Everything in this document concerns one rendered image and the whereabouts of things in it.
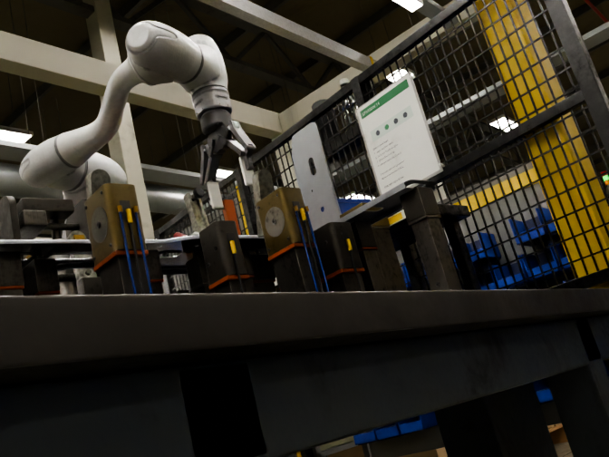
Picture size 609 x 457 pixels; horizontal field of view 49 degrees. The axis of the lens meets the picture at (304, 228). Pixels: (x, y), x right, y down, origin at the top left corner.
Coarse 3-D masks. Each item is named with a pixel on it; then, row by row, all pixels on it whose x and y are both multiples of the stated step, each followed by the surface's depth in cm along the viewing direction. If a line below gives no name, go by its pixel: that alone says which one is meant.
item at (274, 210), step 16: (272, 192) 131; (288, 192) 130; (256, 208) 135; (272, 208) 131; (288, 208) 129; (304, 208) 131; (272, 224) 131; (288, 224) 128; (304, 224) 129; (272, 240) 131; (288, 240) 127; (304, 240) 127; (272, 256) 131; (288, 256) 128; (304, 256) 128; (288, 272) 128; (304, 272) 126; (288, 288) 128; (304, 288) 125; (320, 288) 127
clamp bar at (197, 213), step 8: (200, 192) 165; (184, 200) 167; (192, 200) 167; (200, 200) 167; (192, 208) 164; (200, 208) 167; (192, 216) 164; (200, 216) 166; (192, 224) 164; (200, 224) 165; (208, 224) 165
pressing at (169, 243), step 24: (0, 240) 106; (24, 240) 109; (48, 240) 111; (72, 240) 114; (168, 240) 126; (192, 240) 133; (240, 240) 141; (264, 240) 145; (24, 264) 121; (72, 264) 127; (168, 264) 144
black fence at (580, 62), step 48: (432, 48) 182; (480, 48) 171; (576, 48) 151; (336, 96) 207; (432, 96) 182; (576, 96) 151; (288, 144) 226; (336, 144) 209; (240, 192) 243; (336, 192) 209; (480, 240) 170
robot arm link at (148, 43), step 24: (144, 24) 143; (144, 48) 142; (168, 48) 145; (192, 48) 151; (120, 72) 153; (144, 72) 148; (168, 72) 149; (192, 72) 153; (120, 96) 159; (96, 120) 173; (120, 120) 170; (72, 144) 177; (96, 144) 177
